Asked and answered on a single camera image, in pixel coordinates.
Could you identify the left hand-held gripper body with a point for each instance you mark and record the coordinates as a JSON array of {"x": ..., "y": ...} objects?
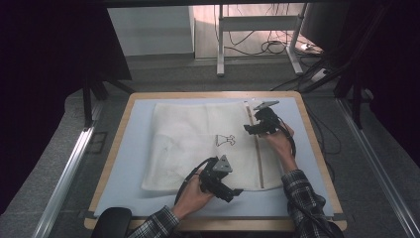
[{"x": 218, "y": 175}]

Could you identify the person's left hand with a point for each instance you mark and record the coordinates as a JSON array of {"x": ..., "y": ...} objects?
[{"x": 191, "y": 198}]

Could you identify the white desk frame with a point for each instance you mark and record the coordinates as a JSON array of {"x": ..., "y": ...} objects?
[{"x": 257, "y": 23}]

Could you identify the white power strip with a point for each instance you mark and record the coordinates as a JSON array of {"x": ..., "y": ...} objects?
[{"x": 318, "y": 74}]

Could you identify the wooden table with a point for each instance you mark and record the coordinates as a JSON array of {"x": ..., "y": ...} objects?
[{"x": 214, "y": 95}]

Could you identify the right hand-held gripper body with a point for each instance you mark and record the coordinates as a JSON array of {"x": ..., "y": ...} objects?
[{"x": 267, "y": 117}]

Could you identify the white cabinet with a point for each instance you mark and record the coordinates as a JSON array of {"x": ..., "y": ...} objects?
[{"x": 148, "y": 29}]

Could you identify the person's right hand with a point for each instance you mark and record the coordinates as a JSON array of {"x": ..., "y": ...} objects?
[{"x": 282, "y": 145}]

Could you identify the white towel with tan stripe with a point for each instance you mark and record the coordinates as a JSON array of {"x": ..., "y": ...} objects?
[{"x": 191, "y": 145}]

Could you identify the metal floor rail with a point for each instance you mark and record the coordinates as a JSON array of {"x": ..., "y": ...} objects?
[
  {"x": 376, "y": 155},
  {"x": 66, "y": 178}
]

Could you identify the black metal stand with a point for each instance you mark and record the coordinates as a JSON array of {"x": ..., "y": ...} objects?
[
  {"x": 356, "y": 99},
  {"x": 87, "y": 99}
]

